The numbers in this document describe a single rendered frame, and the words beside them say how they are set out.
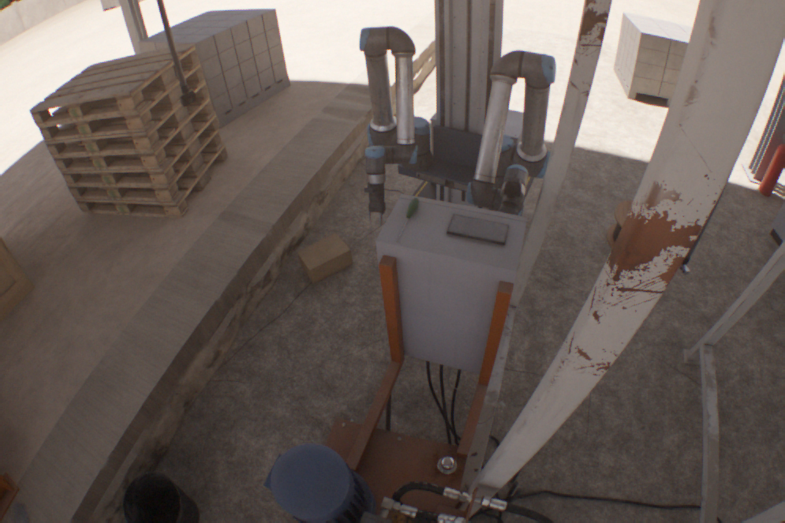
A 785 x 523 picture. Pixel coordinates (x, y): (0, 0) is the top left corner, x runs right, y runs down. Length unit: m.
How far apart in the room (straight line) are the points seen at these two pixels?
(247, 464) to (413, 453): 1.05
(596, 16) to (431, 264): 0.82
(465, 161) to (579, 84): 1.27
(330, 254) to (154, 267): 1.17
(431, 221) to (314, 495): 0.82
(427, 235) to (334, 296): 1.57
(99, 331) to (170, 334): 0.53
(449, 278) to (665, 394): 1.74
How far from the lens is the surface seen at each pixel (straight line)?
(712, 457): 2.33
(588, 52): 1.26
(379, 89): 2.15
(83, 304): 3.03
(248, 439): 2.36
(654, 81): 5.62
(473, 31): 2.20
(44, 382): 2.85
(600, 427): 2.38
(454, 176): 2.37
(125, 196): 3.42
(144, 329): 2.57
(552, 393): 0.71
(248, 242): 2.71
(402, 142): 2.04
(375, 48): 2.03
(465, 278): 1.20
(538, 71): 1.75
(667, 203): 0.43
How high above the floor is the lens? 2.08
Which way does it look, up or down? 43 degrees down
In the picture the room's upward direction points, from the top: 5 degrees counter-clockwise
